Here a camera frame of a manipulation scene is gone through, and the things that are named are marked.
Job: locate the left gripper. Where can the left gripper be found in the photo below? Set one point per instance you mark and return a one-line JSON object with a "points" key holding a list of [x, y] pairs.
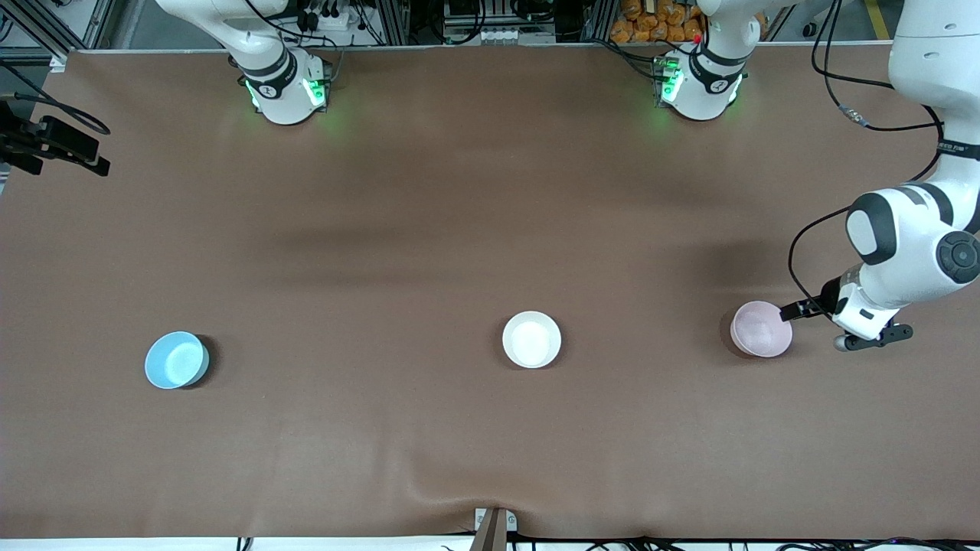
{"points": [[826, 295]]}

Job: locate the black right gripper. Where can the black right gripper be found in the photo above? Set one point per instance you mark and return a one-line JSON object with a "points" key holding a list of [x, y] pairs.
{"points": [[31, 142]]}

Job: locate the pink plastic bowl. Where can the pink plastic bowl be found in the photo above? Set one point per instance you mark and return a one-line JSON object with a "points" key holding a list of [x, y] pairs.
{"points": [[754, 330]]}

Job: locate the blue plastic bowl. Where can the blue plastic bowl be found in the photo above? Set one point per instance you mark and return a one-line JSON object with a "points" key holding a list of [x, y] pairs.
{"points": [[176, 361]]}

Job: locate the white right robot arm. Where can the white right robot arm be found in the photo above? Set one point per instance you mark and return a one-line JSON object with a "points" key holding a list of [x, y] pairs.
{"points": [[283, 96]]}

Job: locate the white plastic bowl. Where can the white plastic bowl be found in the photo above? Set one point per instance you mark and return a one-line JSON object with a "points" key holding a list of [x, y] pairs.
{"points": [[531, 340]]}

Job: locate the white power strip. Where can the white power strip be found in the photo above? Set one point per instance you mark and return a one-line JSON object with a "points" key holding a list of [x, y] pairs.
{"points": [[331, 19]]}

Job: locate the orange snack bag pile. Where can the orange snack bag pile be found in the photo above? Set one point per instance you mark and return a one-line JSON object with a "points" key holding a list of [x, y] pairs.
{"points": [[658, 21]]}

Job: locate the brown table mat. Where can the brown table mat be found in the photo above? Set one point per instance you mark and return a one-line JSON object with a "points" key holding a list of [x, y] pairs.
{"points": [[429, 229]]}

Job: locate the aluminium frame post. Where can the aluminium frame post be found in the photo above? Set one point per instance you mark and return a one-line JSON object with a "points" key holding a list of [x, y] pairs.
{"points": [[392, 21]]}

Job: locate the grey metal camera bracket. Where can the grey metal camera bracket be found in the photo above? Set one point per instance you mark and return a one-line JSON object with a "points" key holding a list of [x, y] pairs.
{"points": [[495, 528]]}

